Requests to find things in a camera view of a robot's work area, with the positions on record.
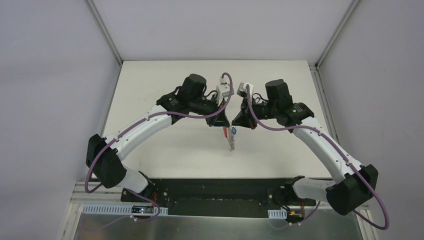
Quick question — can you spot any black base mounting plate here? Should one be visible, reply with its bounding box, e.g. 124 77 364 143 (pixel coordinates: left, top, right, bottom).
141 178 317 218

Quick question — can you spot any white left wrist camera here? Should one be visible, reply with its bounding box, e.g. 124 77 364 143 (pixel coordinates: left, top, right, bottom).
215 78 232 106

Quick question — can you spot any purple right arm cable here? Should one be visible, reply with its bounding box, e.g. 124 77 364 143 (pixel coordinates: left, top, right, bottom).
244 84 390 231

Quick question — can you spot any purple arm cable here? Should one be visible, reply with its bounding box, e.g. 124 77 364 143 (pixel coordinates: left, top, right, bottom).
244 84 390 231
84 72 234 223

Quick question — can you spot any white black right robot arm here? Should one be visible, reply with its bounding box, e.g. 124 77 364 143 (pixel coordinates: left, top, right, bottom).
232 79 379 216

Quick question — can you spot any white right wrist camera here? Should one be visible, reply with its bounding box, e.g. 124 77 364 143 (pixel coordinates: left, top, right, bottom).
236 82 254 98

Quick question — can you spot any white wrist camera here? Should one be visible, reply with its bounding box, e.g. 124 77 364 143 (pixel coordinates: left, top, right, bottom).
236 82 254 98
215 78 232 106

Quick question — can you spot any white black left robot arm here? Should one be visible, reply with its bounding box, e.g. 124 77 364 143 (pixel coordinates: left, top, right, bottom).
84 72 234 203

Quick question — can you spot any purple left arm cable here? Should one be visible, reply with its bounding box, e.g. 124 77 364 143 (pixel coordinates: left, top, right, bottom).
84 72 234 223

